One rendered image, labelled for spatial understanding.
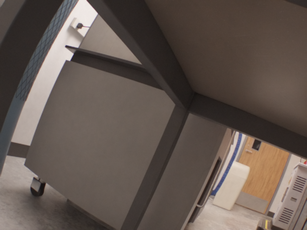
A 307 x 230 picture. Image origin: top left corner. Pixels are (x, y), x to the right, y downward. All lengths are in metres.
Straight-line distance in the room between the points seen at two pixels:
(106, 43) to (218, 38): 0.81
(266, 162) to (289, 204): 3.49
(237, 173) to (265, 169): 1.42
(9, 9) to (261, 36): 0.30
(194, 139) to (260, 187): 4.12
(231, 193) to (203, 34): 3.31
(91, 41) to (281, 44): 0.98
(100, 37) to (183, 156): 0.65
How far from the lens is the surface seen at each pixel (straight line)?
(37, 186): 1.27
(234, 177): 3.62
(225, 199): 3.65
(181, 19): 0.40
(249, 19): 0.33
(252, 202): 4.95
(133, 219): 0.80
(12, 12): 0.23
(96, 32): 1.23
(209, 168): 0.88
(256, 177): 4.93
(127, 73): 1.04
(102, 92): 1.05
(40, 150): 1.19
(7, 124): 1.17
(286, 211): 1.51
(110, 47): 1.14
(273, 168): 4.98
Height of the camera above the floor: 0.50
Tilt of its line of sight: 5 degrees up
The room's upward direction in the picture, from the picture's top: 23 degrees clockwise
